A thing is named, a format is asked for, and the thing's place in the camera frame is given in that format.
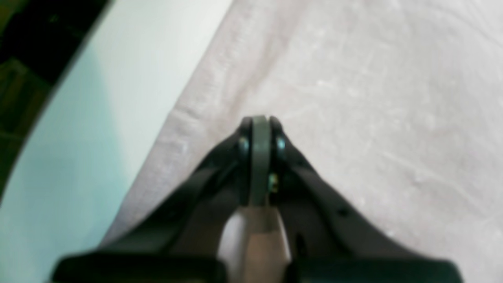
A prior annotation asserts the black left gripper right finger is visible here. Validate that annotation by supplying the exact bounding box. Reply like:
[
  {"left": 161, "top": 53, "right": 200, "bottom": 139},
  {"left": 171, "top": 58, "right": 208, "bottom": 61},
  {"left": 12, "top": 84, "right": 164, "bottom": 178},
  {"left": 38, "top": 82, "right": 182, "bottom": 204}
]
[{"left": 266, "top": 116, "right": 463, "bottom": 283}]

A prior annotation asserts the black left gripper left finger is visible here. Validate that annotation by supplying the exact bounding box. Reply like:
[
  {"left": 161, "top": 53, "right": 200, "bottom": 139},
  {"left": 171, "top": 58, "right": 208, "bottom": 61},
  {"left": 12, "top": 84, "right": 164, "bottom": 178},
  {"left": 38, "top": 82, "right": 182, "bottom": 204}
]
[{"left": 51, "top": 116, "right": 262, "bottom": 283}]

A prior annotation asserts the mauve pink t-shirt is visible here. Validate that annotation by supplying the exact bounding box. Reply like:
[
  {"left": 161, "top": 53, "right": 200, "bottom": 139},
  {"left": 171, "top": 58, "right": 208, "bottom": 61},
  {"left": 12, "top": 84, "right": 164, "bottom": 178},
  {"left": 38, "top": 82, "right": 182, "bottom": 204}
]
[{"left": 103, "top": 0, "right": 503, "bottom": 283}]

